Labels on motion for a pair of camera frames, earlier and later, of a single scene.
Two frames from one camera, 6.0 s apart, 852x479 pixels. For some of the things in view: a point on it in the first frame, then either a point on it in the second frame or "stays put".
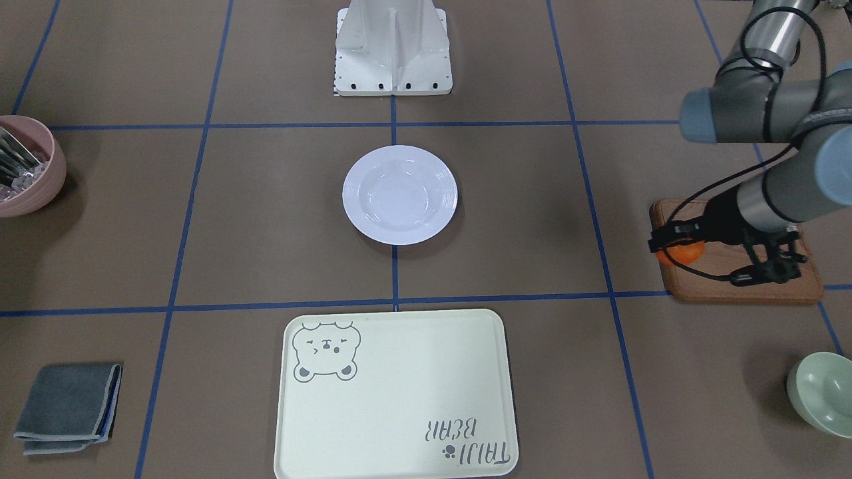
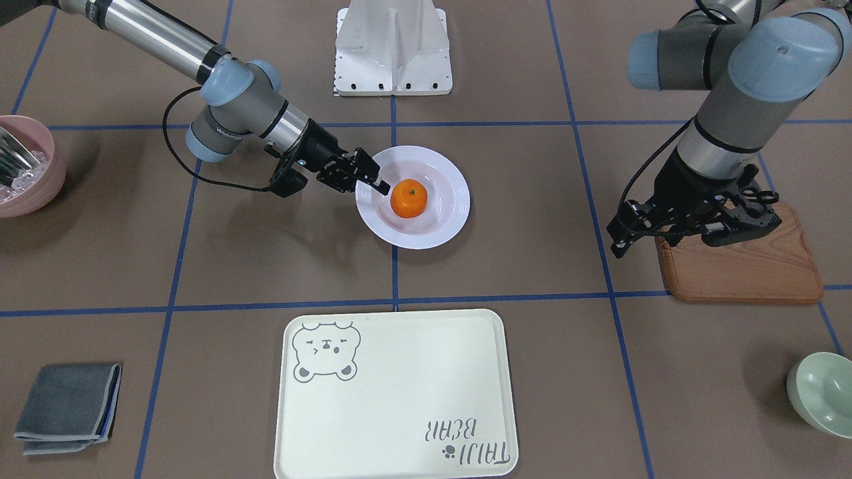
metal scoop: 15,158 stays put
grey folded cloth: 68,407 stays put
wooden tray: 708,278 stays put
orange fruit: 683,254 to 408,198
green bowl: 819,389 stays put
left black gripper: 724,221 to 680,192
